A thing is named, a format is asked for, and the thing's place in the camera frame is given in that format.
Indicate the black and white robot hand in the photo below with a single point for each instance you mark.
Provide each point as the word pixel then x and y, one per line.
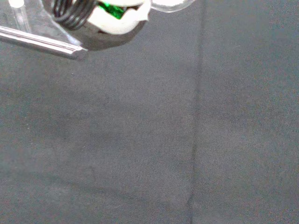
pixel 116 25

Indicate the clear acrylic funnel stand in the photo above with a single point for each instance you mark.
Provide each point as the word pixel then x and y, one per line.
pixel 35 40

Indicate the black cloth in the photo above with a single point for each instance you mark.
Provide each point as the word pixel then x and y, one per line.
pixel 140 140

